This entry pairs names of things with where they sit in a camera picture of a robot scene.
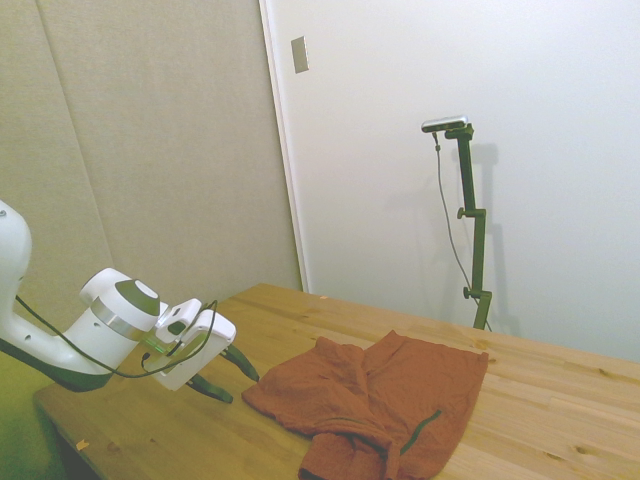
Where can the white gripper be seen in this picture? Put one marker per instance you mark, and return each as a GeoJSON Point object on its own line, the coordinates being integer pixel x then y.
{"type": "Point", "coordinates": [200, 350]}

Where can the rust red shirt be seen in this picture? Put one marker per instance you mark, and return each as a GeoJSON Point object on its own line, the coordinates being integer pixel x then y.
{"type": "Point", "coordinates": [400, 390]}

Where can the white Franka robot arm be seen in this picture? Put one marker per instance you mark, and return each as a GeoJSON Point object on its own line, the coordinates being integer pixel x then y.
{"type": "Point", "coordinates": [100, 330]}

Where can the white door trim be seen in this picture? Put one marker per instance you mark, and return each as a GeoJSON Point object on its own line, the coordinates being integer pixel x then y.
{"type": "Point", "coordinates": [282, 125]}

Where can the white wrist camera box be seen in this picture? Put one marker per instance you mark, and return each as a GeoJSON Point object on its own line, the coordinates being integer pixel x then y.
{"type": "Point", "coordinates": [180, 312]}

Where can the dark green camera stand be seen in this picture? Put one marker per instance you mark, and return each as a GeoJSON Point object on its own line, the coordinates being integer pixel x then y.
{"type": "Point", "coordinates": [480, 250]}

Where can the grey wall plate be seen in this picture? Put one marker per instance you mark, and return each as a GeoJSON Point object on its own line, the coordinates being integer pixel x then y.
{"type": "Point", "coordinates": [300, 55]}

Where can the silver camera on stand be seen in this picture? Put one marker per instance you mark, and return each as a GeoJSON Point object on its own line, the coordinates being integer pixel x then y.
{"type": "Point", "coordinates": [445, 123]}

